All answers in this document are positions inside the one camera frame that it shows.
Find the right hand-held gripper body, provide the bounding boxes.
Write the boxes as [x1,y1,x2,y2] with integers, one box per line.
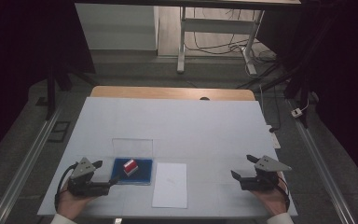
[239,155,293,191]

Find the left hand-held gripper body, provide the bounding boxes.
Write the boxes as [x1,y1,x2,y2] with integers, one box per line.
[67,157,111,198]

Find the red and white stamp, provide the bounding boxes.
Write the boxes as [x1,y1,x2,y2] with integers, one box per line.
[123,159,140,177]

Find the blue ink pad case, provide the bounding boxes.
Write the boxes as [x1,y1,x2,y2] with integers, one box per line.
[110,137,154,186]

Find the white paper sheet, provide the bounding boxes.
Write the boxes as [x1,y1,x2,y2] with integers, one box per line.
[151,161,188,210]

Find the person's right hand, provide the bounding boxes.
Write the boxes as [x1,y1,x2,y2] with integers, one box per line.
[251,179,289,217]

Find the person's left hand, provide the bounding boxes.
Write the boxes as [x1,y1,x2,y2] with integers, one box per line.
[56,182,98,220]

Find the white power strip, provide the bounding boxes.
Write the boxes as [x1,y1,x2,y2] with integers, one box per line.
[268,124,282,150]

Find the person's left white sleeve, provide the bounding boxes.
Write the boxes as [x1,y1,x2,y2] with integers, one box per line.
[49,213,77,224]

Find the person's white sleeve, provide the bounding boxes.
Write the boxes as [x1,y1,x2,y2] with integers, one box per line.
[266,212,295,224]
[49,213,77,224]

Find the person's right white sleeve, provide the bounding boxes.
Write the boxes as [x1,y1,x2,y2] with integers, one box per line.
[266,212,295,224]

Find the white plug adapter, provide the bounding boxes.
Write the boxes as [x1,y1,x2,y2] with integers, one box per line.
[290,107,304,119]

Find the large white table cover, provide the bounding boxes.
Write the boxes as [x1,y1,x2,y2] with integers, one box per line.
[36,96,299,218]

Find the black tripod stand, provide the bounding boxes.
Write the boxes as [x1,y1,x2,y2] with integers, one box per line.
[236,55,313,129]

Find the wooden table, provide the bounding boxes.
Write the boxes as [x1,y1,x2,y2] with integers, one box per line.
[89,85,256,102]

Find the white cabinet panel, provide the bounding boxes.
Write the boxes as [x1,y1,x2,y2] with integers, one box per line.
[75,3,159,51]

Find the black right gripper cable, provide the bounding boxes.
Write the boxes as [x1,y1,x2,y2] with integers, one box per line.
[275,175,291,213]

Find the black floor frame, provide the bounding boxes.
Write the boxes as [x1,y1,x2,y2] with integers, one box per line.
[48,120,72,144]

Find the aluminium rail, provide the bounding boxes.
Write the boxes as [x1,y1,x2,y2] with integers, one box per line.
[0,104,63,224]
[286,98,357,224]

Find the black floor cables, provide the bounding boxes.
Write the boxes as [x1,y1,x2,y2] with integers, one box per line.
[184,8,278,63]

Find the white desk frame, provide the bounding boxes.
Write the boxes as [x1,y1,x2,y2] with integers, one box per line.
[176,6,266,76]

